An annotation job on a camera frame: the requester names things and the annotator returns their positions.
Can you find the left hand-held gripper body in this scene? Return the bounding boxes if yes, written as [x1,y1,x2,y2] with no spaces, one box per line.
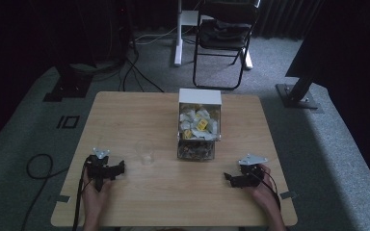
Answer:
[84,146,120,193]

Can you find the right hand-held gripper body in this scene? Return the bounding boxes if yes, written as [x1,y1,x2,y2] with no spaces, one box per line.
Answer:
[231,153,269,189]

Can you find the person's right hand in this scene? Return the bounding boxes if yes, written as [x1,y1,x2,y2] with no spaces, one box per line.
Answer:
[246,163,281,214]

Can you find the person's left hand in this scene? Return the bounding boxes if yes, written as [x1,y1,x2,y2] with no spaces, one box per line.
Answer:
[83,177,114,223]

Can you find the pile of dark packets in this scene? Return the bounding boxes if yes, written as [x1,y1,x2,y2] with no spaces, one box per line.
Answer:
[178,141,215,161]

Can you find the pile of white tea bags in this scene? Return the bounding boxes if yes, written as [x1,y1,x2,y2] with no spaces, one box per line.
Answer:
[179,105,220,141]

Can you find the clear drawer box white top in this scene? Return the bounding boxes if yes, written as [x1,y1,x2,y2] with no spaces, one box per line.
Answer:
[176,88,223,162]

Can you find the dark stand with flat base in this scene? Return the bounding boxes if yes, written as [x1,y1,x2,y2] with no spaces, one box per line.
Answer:
[42,63,93,103]

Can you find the white desk leg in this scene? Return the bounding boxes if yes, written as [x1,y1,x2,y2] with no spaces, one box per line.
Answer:
[172,0,200,67]
[242,47,254,70]

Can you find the black folding chair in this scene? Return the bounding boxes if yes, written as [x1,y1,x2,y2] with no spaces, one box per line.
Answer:
[192,0,262,91]

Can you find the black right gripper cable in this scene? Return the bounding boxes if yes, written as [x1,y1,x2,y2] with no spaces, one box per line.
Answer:
[257,168,282,210]

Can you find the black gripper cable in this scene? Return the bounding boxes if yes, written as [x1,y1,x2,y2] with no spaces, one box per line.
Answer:
[257,168,282,210]
[71,162,93,231]

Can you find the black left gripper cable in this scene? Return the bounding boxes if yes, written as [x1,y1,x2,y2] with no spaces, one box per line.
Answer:
[71,162,93,231]

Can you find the black floor cable loop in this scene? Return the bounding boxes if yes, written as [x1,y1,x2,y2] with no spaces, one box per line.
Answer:
[20,153,69,231]

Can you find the black stand with base plate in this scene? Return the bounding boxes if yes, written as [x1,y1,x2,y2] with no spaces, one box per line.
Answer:
[275,74,324,114]

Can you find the black floor cables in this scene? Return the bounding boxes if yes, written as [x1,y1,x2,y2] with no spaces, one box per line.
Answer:
[118,38,166,94]

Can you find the white floor cable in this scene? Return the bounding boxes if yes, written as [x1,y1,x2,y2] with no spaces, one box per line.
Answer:
[134,26,178,46]

